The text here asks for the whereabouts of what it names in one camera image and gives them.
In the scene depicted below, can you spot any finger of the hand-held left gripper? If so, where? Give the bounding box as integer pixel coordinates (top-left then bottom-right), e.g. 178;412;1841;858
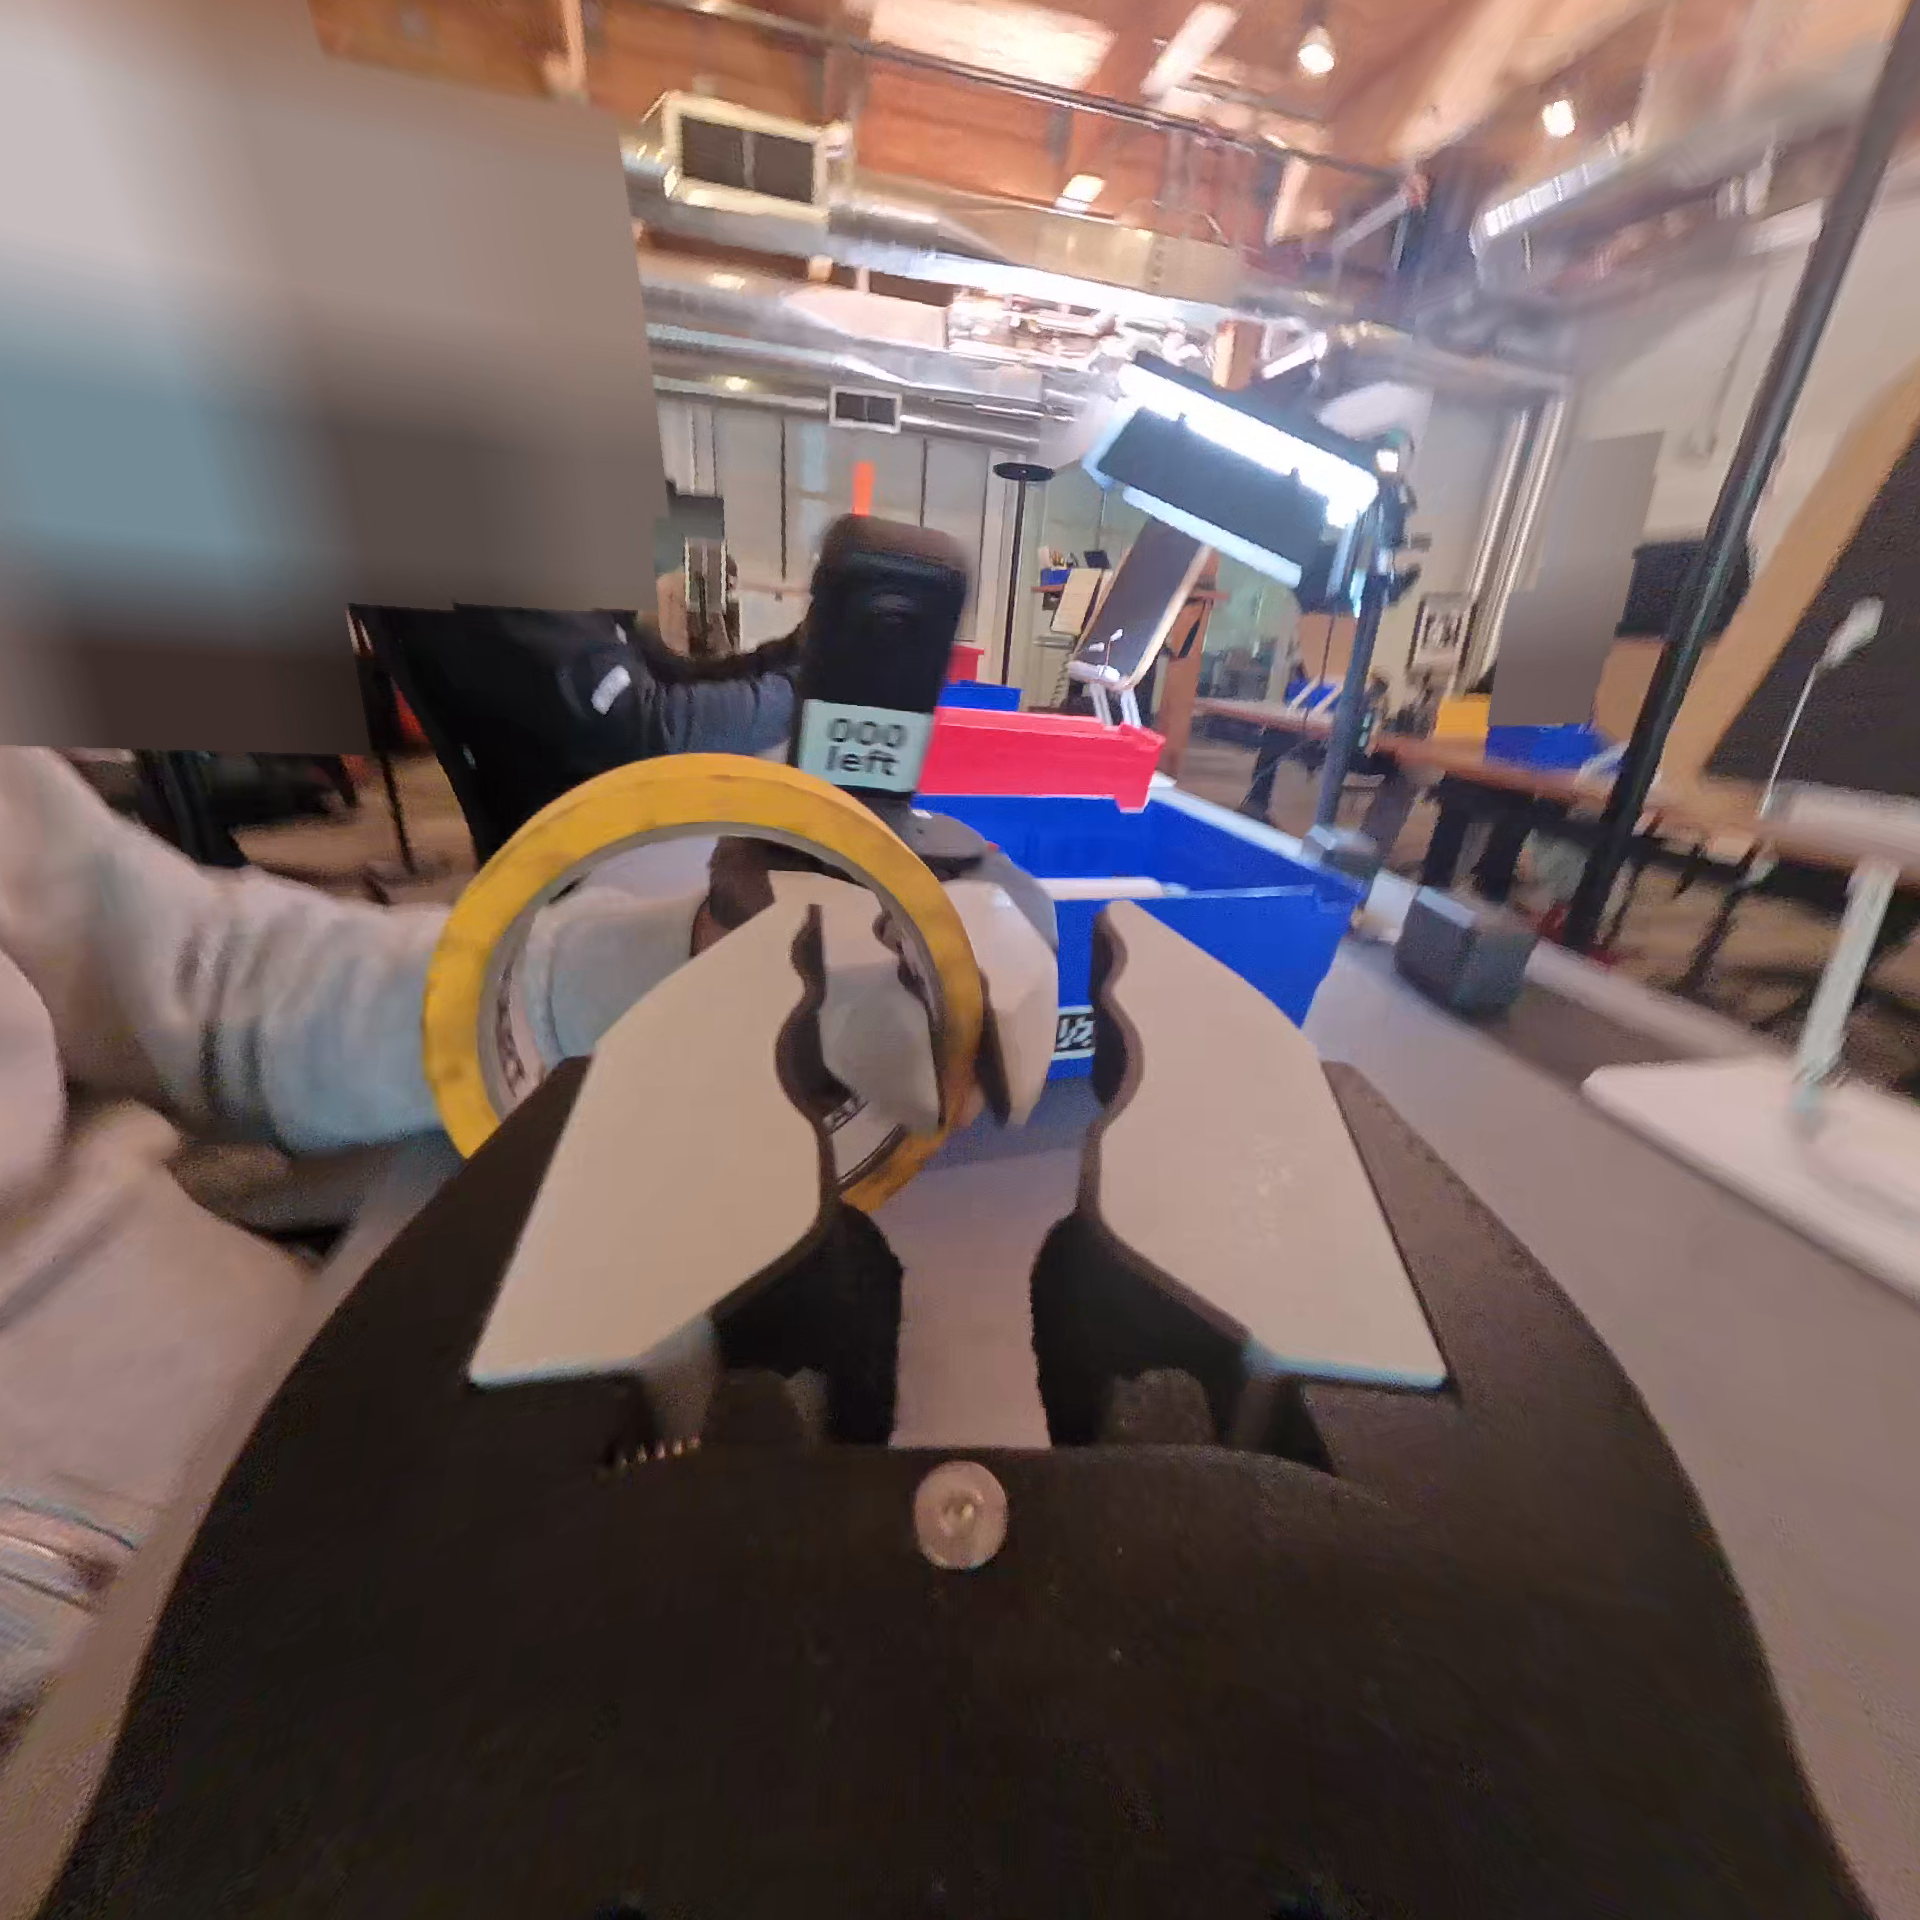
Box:
815;959;951;1129
937;878;1064;1129

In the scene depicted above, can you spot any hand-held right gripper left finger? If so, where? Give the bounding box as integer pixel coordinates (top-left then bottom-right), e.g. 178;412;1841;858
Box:
470;904;836;1390

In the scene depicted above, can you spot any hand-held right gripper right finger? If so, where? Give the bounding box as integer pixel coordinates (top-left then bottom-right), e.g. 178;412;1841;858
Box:
1073;902;1449;1390

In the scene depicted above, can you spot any blue plastic bin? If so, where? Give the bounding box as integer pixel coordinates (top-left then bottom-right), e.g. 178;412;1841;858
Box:
1036;786;1370;1087

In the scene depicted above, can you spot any yellow tape roll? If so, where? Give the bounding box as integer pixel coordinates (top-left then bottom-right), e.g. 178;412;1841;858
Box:
424;752;993;1214

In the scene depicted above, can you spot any person's left forearm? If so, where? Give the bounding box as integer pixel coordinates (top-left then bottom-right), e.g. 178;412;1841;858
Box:
0;750;707;1161

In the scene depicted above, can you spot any background wooden desk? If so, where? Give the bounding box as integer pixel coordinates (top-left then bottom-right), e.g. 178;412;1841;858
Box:
1200;698;1920;890

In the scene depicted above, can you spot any person's left hand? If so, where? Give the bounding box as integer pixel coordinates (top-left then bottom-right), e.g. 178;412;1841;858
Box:
695;838;785;959

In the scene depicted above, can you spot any red plastic bin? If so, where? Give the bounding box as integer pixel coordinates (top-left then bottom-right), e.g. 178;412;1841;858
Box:
915;710;1168;812

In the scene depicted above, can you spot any light panel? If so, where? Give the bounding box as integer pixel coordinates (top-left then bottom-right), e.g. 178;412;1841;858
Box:
1084;352;1384;596

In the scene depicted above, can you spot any black tripod pole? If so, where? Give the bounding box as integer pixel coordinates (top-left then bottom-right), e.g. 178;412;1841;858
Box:
1304;481;1422;847

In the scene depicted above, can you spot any white ceiling air vent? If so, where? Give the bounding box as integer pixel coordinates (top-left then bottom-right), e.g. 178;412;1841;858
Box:
657;95;857;208

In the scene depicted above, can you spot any black overhead pole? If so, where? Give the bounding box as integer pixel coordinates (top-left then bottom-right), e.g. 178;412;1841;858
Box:
1560;0;1920;952

